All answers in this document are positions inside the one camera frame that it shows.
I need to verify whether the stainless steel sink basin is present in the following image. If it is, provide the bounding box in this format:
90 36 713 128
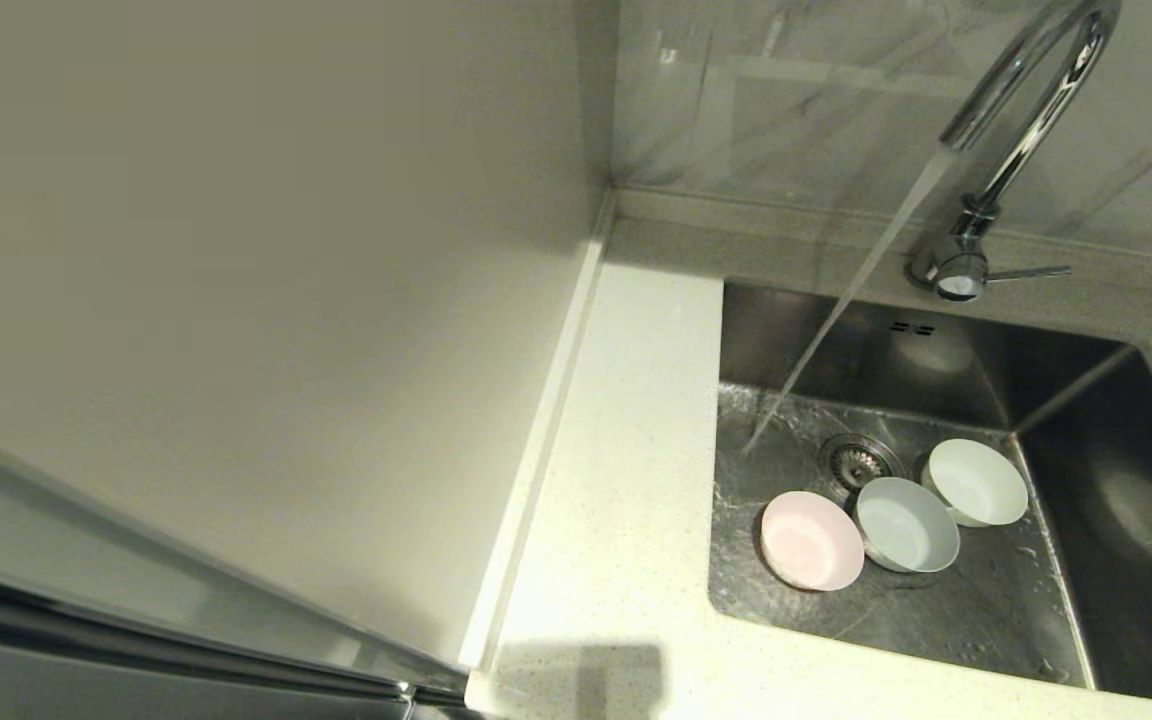
708 278 1152 711

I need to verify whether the round metal drain strainer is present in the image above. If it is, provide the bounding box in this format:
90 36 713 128
818 432 905 497

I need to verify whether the running water stream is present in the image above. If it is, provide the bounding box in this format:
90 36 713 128
741 143 957 456

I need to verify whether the white counter edge strip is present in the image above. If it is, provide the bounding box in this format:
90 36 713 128
458 188 619 673

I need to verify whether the chrome gooseneck faucet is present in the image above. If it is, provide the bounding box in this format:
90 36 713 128
906 0 1125 303

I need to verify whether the white ceramic bowl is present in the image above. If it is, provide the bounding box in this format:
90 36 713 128
855 476 961 575
921 437 1030 528

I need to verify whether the pink ceramic bowl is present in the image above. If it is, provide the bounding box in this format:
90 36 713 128
760 490 866 593

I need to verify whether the white cabinet side panel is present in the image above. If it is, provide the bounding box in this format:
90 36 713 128
0 0 622 671

